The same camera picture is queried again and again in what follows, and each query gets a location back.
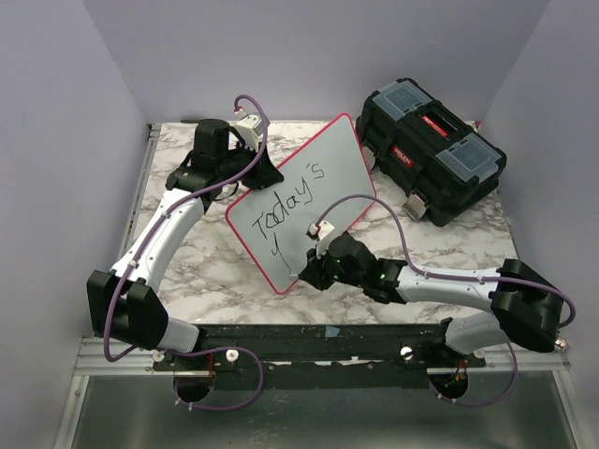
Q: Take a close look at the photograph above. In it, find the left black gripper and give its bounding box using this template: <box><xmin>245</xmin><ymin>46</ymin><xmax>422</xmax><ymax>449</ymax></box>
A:
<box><xmin>219</xmin><ymin>139</ymin><xmax>285</xmax><ymax>191</ymax></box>

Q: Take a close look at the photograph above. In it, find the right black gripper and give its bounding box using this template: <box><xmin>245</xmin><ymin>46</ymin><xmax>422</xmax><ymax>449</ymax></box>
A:
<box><xmin>300</xmin><ymin>239</ymin><xmax>366</xmax><ymax>290</ymax></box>

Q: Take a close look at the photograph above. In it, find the pink-framed whiteboard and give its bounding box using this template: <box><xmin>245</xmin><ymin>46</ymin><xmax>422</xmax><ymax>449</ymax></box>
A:
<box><xmin>226</xmin><ymin>113</ymin><xmax>376</xmax><ymax>295</ymax></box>

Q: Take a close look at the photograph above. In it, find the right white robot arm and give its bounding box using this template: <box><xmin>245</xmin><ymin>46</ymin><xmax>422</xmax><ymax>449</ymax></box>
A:
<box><xmin>299</xmin><ymin>233</ymin><xmax>563</xmax><ymax>367</ymax></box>

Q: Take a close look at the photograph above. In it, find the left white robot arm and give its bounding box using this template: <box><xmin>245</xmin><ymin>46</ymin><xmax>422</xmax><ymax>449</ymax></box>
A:
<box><xmin>86</xmin><ymin>114</ymin><xmax>284</xmax><ymax>369</ymax></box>

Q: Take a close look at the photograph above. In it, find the black red toolbox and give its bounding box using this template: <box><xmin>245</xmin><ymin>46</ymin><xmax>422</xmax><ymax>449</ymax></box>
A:
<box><xmin>356</xmin><ymin>78</ymin><xmax>507</xmax><ymax>227</ymax></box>

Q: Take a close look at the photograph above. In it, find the brass pipe fitting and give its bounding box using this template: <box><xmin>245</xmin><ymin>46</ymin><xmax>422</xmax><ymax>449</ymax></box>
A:
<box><xmin>554</xmin><ymin>338</ymin><xmax>568</xmax><ymax>353</ymax></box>

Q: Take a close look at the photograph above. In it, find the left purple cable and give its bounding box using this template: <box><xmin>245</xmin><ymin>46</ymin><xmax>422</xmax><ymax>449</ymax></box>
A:
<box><xmin>102</xmin><ymin>94</ymin><xmax>270</xmax><ymax>413</ymax></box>

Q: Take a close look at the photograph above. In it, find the purple cable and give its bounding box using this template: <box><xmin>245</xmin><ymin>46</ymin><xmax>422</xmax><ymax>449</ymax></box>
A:
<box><xmin>102</xmin><ymin>94</ymin><xmax>270</xmax><ymax>413</ymax></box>
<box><xmin>311</xmin><ymin>194</ymin><xmax>577</xmax><ymax>407</ymax></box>

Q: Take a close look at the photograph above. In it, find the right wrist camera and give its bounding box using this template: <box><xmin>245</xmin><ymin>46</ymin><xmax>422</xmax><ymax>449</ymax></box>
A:
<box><xmin>307</xmin><ymin>220</ymin><xmax>338</xmax><ymax>258</ymax></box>

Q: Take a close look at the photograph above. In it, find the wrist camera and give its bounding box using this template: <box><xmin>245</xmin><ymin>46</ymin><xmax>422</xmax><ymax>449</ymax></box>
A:
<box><xmin>307</xmin><ymin>220</ymin><xmax>338</xmax><ymax>258</ymax></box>
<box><xmin>233</xmin><ymin>114</ymin><xmax>263</xmax><ymax>150</ymax></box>

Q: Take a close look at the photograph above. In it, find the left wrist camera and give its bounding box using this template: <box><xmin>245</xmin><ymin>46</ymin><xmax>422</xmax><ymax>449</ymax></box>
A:
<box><xmin>233</xmin><ymin>114</ymin><xmax>263</xmax><ymax>150</ymax></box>

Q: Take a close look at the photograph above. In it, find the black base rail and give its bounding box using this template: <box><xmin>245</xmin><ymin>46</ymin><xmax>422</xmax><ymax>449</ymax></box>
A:
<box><xmin>148</xmin><ymin>324</ymin><xmax>485</xmax><ymax>390</ymax></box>

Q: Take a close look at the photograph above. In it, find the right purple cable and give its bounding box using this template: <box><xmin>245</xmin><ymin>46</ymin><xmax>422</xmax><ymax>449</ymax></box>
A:
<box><xmin>311</xmin><ymin>194</ymin><xmax>577</xmax><ymax>407</ymax></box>

